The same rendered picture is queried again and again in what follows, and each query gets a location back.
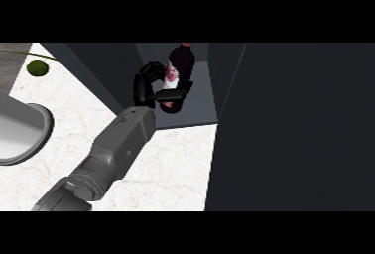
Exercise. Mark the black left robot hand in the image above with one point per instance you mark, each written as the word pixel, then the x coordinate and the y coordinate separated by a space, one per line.
pixel 144 86

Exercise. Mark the dark grey cabinet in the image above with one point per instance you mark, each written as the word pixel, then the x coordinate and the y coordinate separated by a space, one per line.
pixel 110 72

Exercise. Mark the dark wine bottle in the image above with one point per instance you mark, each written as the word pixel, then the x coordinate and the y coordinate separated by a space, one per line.
pixel 182 63

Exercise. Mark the grey round sink basin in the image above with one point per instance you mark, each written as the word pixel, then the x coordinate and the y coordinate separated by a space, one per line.
pixel 20 132

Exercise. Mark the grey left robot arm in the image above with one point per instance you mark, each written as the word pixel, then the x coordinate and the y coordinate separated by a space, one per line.
pixel 121 139

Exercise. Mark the thin green curved stem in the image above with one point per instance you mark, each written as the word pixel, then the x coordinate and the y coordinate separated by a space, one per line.
pixel 30 54

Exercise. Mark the dark grey cabinet door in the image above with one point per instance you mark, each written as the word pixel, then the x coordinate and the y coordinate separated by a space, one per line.
pixel 297 125

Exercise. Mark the green lime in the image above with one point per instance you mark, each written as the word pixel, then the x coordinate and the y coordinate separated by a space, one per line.
pixel 37 67

